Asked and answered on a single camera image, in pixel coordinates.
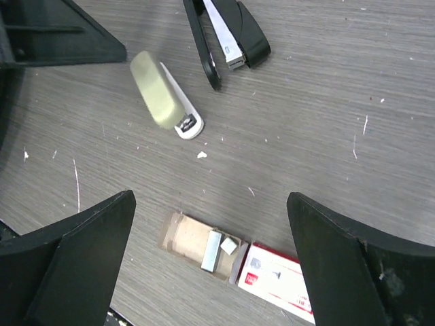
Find red white staple box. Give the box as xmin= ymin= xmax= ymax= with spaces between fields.
xmin=158 ymin=213 xmax=315 ymax=325

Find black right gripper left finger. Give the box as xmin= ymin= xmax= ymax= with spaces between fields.
xmin=1 ymin=190 xmax=136 ymax=325

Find black stapler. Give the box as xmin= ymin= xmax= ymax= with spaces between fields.
xmin=183 ymin=0 xmax=271 ymax=91

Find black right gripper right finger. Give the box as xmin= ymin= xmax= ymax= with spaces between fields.
xmin=287 ymin=192 xmax=434 ymax=325

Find silver staple strips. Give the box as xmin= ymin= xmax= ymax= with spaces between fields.
xmin=201 ymin=230 xmax=238 ymax=273

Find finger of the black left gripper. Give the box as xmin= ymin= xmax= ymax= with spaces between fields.
xmin=1 ymin=1 xmax=127 ymax=69

